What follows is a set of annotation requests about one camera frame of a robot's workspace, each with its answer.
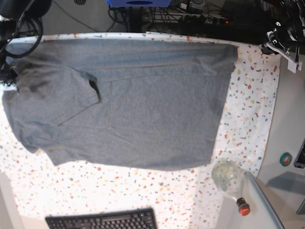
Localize black power strip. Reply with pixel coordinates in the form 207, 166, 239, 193
180, 14, 230, 25

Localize clear glass bottle red cap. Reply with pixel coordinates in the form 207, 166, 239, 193
212, 158, 251, 216

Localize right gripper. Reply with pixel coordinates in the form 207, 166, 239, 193
0, 64, 17, 86

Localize blue box with oval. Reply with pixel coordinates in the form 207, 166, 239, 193
106, 0, 171, 8

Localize green and red tape roll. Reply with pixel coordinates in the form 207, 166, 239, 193
279, 152, 292, 167

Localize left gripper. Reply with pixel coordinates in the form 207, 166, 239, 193
260, 21, 305, 55

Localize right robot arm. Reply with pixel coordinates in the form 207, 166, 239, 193
0, 0, 52, 87

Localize black computer keyboard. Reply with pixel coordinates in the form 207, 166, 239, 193
45, 208, 158, 229

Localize terrazzo patterned tablecloth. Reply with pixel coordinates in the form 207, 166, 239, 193
0, 33, 280, 229

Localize grey t-shirt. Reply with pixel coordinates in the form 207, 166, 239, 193
2, 40, 238, 171

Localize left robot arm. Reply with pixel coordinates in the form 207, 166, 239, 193
255, 0, 305, 53

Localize dark phone on table edge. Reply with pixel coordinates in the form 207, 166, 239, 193
294, 140, 305, 169

